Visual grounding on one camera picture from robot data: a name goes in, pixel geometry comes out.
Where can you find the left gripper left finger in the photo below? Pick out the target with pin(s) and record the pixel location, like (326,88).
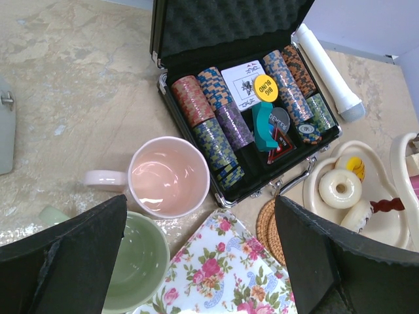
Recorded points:
(65,268)

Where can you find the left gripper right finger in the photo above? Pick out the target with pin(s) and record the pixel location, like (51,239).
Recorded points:
(334,270)

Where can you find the chocolate drizzled white donut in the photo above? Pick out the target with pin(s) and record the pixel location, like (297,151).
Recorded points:
(358,216)

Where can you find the woven rattan coaster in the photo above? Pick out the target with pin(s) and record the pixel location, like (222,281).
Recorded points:
(262,223)
(274,243)

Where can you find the green ceramic cup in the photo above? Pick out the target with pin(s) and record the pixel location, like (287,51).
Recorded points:
(141,264)

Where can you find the cream three-tier cake stand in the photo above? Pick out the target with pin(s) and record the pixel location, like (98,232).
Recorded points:
(395,205)

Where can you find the floral serving tray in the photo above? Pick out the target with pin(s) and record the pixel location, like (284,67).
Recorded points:
(223,268)

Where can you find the orange yellow small donut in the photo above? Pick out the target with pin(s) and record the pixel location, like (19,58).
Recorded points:
(353,164)

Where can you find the pink wafer sweet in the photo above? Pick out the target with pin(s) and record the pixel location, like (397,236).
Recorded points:
(414,180)

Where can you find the white wafer bar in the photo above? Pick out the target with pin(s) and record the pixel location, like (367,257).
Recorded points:
(412,164)

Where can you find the pink ceramic cup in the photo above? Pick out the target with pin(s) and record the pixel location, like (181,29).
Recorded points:
(166,178)

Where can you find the black poker chip case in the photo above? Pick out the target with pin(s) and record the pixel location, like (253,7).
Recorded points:
(231,93)

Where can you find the white clamp device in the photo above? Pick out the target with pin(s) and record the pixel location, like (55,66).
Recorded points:
(8,127)

